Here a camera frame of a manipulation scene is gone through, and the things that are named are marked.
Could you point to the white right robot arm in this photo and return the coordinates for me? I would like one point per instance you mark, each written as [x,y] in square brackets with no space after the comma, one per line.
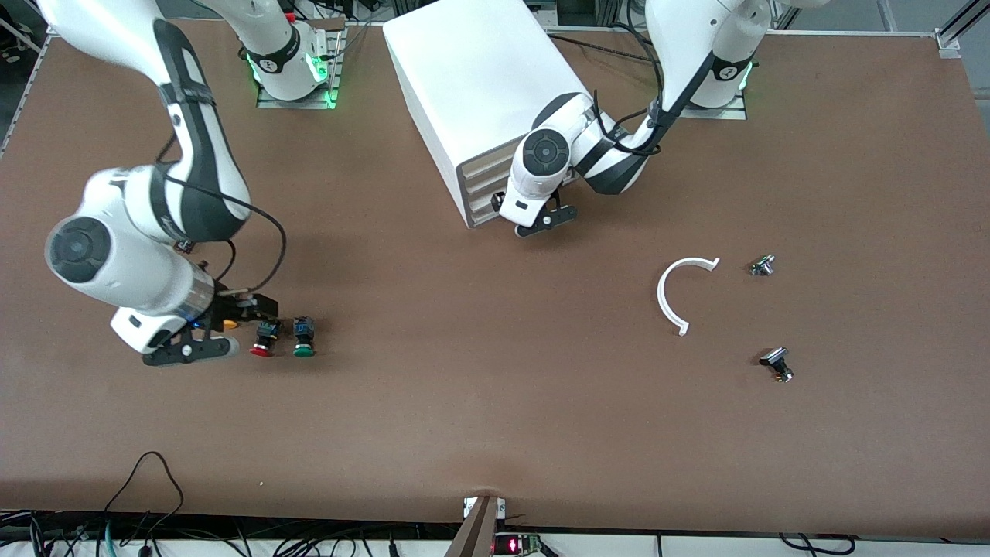
[116,255]

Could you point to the white drawer cabinet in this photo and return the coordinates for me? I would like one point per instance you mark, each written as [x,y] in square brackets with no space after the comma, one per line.
[464,77]

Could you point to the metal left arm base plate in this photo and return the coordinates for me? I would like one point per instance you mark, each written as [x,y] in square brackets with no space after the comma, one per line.
[731,113]

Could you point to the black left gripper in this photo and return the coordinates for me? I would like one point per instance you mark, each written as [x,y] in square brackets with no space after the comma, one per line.
[495,203]

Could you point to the aluminium frame corner bracket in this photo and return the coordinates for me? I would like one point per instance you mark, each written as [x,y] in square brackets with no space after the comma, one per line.
[948,42]

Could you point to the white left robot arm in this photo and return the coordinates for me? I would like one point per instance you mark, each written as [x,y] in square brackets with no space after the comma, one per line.
[696,46]

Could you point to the green mushroom push button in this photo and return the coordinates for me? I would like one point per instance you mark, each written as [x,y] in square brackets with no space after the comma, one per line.
[303,336]

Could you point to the black and metal selector switch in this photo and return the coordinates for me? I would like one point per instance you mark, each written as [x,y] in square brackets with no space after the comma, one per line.
[776,362]

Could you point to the yellow mushroom push button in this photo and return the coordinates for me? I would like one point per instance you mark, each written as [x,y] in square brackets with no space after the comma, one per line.
[230,324]

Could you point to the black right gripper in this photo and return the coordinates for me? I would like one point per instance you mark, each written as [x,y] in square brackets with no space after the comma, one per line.
[249,308]

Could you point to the red mushroom push button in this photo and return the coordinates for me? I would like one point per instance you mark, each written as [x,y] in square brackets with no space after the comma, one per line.
[264,338]

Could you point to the white plastic drawer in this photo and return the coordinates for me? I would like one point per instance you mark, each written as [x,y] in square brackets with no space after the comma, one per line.
[483,193]
[487,160]
[486,178]
[483,209]

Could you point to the grey camera stand post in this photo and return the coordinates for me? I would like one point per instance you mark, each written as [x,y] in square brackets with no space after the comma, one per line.
[473,534]

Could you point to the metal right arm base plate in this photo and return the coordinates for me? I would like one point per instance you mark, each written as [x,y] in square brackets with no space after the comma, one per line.
[336,85]

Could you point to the small device with red display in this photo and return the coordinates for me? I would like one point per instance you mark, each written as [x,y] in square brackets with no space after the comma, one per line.
[514,545]

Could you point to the small silver metal switch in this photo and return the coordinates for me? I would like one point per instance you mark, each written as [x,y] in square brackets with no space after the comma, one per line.
[762,265]

